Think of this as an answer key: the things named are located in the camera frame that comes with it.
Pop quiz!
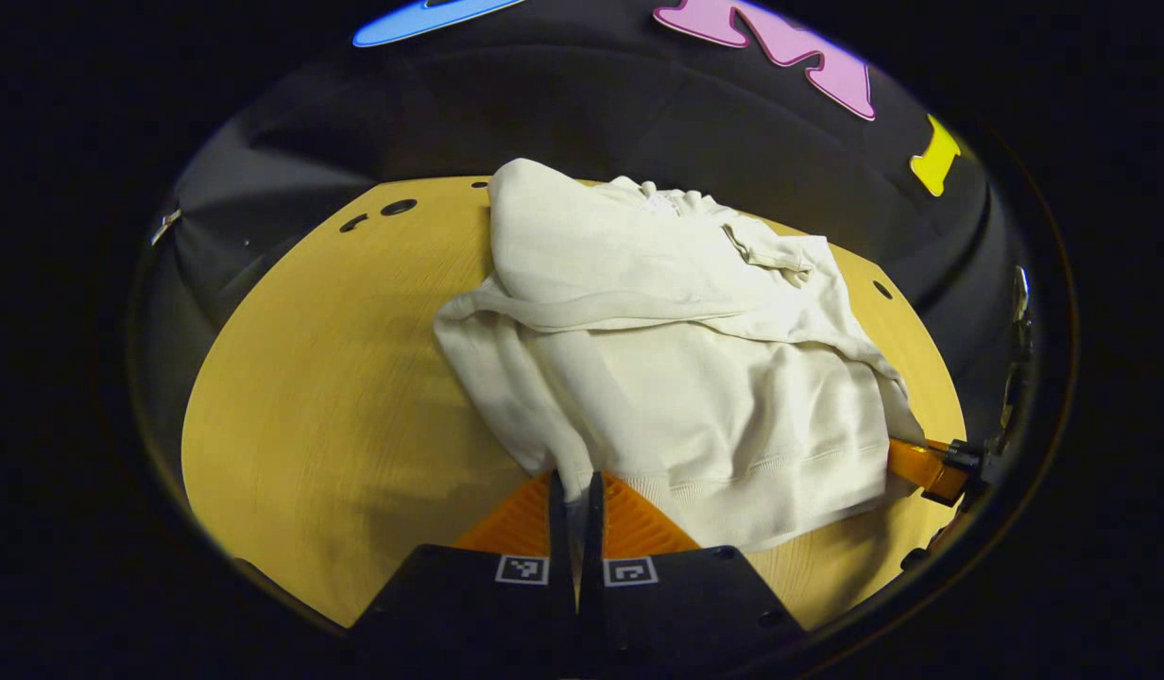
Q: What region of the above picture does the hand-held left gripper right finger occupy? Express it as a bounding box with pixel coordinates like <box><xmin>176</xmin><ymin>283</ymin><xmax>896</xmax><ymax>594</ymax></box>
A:
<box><xmin>579</xmin><ymin>470</ymin><xmax>811</xmax><ymax>680</ymax></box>

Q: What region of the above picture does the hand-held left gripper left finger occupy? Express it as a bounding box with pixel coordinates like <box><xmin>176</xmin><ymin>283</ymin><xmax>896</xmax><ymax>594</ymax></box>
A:
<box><xmin>350</xmin><ymin>470</ymin><xmax>579</xmax><ymax>680</ymax></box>

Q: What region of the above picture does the black backdrop cloth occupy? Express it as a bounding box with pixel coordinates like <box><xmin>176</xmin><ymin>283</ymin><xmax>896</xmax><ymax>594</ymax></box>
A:
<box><xmin>147</xmin><ymin>0</ymin><xmax>1027</xmax><ymax>445</ymax></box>

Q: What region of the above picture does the cream white sweatshirt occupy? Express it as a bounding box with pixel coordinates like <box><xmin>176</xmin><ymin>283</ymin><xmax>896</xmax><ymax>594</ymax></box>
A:
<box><xmin>434</xmin><ymin>158</ymin><xmax>927</xmax><ymax>554</ymax></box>

